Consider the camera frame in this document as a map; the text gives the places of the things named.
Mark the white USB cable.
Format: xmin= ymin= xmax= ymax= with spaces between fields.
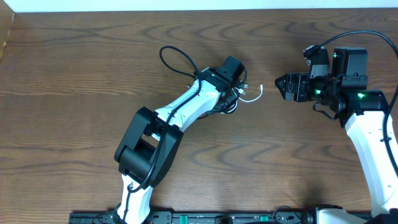
xmin=229 ymin=83 xmax=264 ymax=113

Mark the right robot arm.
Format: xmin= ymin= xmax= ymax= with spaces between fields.
xmin=275 ymin=45 xmax=397 ymax=223

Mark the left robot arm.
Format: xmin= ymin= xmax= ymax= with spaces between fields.
xmin=114 ymin=57 xmax=247 ymax=223

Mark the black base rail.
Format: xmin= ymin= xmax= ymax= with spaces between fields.
xmin=68 ymin=210 xmax=302 ymax=224

